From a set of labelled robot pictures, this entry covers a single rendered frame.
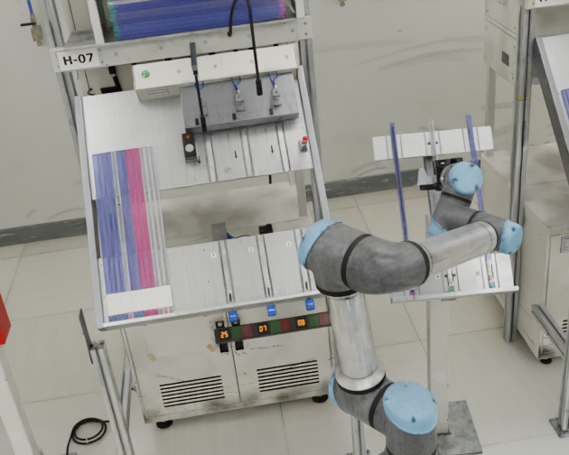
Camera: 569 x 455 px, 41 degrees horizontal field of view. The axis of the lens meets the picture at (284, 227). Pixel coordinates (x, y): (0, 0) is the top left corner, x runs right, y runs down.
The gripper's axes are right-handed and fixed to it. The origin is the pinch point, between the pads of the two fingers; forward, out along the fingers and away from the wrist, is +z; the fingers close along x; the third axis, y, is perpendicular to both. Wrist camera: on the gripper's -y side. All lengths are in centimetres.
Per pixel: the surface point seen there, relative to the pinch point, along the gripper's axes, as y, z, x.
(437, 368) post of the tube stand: -60, 33, 1
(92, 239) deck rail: -6, 4, 100
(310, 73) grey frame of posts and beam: 38, 29, 33
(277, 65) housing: 40, 17, 42
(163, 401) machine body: -67, 50, 94
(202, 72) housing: 40, 15, 65
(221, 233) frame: -10, 50, 68
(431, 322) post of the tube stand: -42.7, 24.5, 2.6
